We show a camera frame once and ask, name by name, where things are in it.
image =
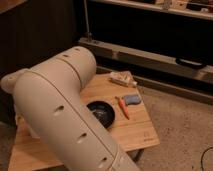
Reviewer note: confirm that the grey metal bench rail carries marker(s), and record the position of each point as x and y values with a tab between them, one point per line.
149	60

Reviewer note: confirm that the orange toy carrot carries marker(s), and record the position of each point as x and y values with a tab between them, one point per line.
123	107

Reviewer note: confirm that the crumpled wrapped packet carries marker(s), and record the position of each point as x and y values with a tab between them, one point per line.
122	79

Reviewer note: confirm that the blue eraser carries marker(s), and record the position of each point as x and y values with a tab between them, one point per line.
133	99

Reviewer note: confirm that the wooden table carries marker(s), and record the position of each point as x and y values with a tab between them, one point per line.
138	132

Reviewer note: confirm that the black bowl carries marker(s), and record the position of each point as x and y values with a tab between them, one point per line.
103	112

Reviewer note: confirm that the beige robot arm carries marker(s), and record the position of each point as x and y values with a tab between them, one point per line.
47	95

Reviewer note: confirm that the black handle on bench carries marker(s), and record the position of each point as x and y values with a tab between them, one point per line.
190	63

